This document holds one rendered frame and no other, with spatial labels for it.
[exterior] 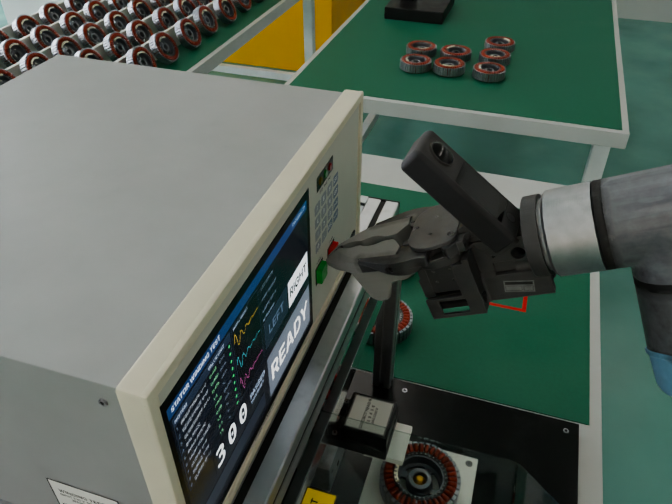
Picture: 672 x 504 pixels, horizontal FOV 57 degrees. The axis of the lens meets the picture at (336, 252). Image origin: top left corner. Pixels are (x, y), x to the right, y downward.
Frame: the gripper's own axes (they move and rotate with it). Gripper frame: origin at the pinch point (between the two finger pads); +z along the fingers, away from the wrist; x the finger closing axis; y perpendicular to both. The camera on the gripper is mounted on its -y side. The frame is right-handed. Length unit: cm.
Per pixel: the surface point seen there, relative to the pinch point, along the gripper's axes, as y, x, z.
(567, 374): 55, 36, -9
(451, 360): 47, 33, 9
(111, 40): -20, 135, 130
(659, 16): 150, 512, -44
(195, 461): -1.1, -25.9, 1.4
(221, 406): -1.9, -21.7, 1.1
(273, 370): 3.3, -12.7, 3.5
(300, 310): 2.3, -5.7, 3.0
